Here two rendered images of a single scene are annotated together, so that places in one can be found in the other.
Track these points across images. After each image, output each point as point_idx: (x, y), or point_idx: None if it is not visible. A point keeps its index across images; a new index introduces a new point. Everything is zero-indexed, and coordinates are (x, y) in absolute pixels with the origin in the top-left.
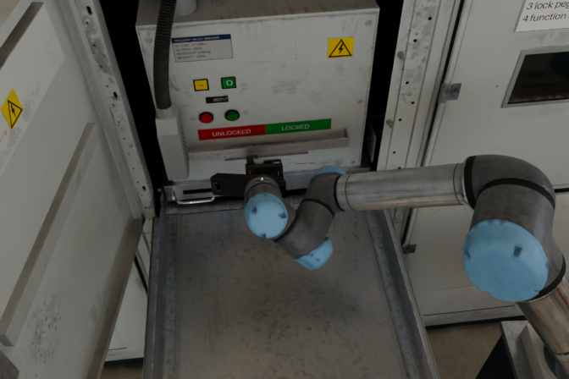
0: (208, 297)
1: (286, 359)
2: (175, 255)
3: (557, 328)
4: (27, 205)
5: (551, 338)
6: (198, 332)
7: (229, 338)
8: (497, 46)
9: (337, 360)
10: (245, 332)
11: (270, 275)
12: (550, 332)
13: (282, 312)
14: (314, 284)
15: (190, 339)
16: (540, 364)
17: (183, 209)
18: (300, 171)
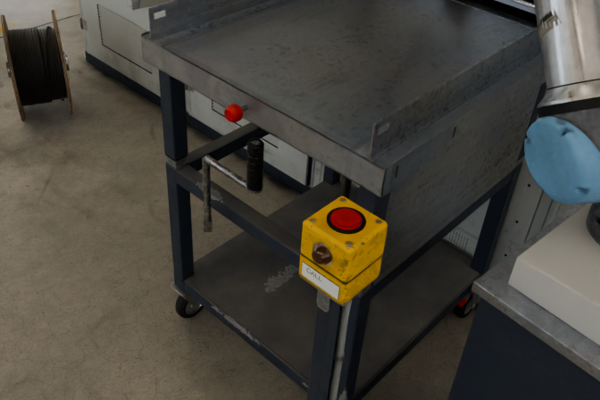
0: (330, 4)
1: (337, 51)
2: None
3: None
4: None
5: None
6: (297, 11)
7: (313, 23)
8: None
9: (375, 72)
10: (329, 27)
11: (393, 20)
12: None
13: (371, 36)
14: (421, 40)
15: (287, 10)
16: (581, 208)
17: None
18: None
